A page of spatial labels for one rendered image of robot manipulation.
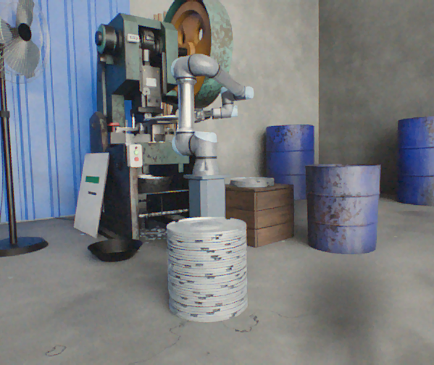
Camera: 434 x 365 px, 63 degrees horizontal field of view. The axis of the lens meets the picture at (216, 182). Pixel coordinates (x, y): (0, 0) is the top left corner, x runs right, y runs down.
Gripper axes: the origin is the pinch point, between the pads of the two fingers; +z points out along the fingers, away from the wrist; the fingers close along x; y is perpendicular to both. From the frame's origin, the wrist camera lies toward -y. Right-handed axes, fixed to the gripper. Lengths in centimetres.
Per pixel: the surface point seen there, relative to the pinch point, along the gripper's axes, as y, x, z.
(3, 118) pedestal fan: 23, -9, 105
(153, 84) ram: -15.8, -26.7, 20.0
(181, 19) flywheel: -50, -80, 0
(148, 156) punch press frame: 4.5, 23.1, 25.1
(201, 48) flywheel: -30, -51, -15
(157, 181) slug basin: -7.9, 40.3, 23.7
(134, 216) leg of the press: 17, 59, 35
